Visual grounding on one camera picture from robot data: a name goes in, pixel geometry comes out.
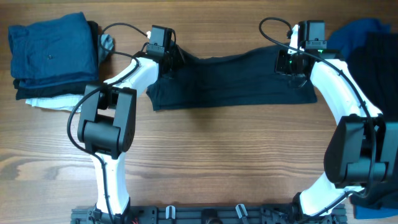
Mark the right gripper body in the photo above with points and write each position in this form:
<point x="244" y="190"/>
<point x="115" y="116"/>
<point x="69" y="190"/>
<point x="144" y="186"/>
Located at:
<point x="285" y="63"/>

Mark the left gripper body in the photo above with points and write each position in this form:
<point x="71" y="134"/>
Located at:
<point x="175" y="56"/>

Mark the dark green t-shirt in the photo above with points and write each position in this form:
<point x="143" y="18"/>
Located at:
<point x="245" y="79"/>

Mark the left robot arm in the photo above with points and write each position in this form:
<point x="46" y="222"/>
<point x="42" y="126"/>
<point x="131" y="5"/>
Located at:
<point x="107" y="126"/>

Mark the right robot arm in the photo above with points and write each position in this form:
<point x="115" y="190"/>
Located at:
<point x="360" y="162"/>

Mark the bright blue t-shirt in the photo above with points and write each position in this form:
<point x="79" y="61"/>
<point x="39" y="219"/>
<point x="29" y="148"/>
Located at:
<point x="346" y="39"/>

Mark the folded light grey garment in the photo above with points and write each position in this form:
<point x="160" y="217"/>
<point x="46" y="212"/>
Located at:
<point x="105" y="45"/>

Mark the folded black garment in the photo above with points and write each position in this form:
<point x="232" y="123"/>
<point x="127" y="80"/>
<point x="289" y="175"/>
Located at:
<point x="77" y="88"/>

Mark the folded white garment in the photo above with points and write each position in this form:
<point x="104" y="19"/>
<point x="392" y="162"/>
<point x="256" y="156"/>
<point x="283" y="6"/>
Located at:
<point x="63" y="102"/>

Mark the folded blue shorts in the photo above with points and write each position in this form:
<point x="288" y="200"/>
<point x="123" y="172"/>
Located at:
<point x="52" y="53"/>

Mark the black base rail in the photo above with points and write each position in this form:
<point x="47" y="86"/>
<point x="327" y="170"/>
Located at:
<point x="265" y="214"/>

